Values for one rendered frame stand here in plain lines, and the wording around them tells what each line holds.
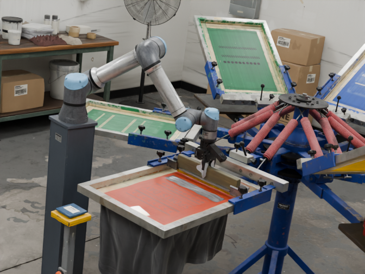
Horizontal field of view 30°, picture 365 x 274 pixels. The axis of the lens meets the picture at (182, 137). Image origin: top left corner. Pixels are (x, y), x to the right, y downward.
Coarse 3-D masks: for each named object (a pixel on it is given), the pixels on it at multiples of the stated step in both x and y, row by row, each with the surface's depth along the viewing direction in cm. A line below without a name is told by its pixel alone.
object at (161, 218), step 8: (192, 192) 343; (216, 192) 346; (224, 200) 339; (144, 208) 318; (152, 208) 319; (192, 208) 325; (200, 208) 326; (208, 208) 327; (152, 216) 311; (160, 216) 312; (168, 216) 313; (176, 216) 314; (184, 216) 315
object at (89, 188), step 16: (112, 176) 341; (128, 176) 347; (80, 192) 326; (96, 192) 320; (112, 208) 312; (128, 208) 308; (224, 208) 321; (144, 224) 299; (160, 224) 297; (176, 224) 299; (192, 224) 305
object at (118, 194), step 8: (160, 176) 358; (168, 176) 359; (176, 176) 361; (184, 176) 362; (136, 184) 344; (144, 184) 345; (176, 184) 350; (200, 184) 354; (112, 192) 331; (120, 192) 332; (120, 200) 324; (128, 200) 325; (136, 200) 326
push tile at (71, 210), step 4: (68, 204) 309; (72, 204) 309; (56, 208) 304; (60, 208) 304; (64, 208) 304; (68, 208) 305; (72, 208) 305; (76, 208) 306; (80, 208) 306; (60, 212) 302; (64, 212) 301; (68, 212) 301; (72, 212) 302; (76, 212) 302; (80, 212) 303; (84, 212) 304; (68, 216) 298; (72, 216) 299
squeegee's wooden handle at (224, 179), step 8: (184, 160) 360; (192, 160) 356; (184, 168) 361; (192, 168) 357; (208, 168) 350; (200, 176) 354; (208, 176) 350; (216, 176) 347; (224, 176) 343; (232, 176) 342; (224, 184) 344; (232, 184) 340
